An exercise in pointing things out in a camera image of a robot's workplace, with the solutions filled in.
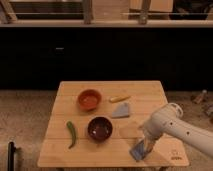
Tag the blue grey sponge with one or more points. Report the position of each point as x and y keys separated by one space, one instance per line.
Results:
x=142 y=149

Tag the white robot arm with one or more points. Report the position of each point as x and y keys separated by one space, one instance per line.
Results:
x=168 y=120

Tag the red orange bowl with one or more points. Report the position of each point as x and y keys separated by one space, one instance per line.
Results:
x=89 y=99

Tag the dark maroon bowl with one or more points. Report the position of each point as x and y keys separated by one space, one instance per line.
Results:
x=99 y=129

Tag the grey folded cloth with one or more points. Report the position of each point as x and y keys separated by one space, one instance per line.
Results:
x=122 y=110

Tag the wooden folding table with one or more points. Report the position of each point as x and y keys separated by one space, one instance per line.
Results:
x=146 y=97

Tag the green chili pepper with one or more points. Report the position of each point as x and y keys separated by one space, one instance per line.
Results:
x=72 y=131

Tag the debris on floor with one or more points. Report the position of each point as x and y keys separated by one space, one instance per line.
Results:
x=201 y=97

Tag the black object on floor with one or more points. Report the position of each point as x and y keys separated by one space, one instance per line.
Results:
x=11 y=152

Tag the wooden shelf frame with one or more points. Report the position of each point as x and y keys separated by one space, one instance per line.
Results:
x=106 y=13

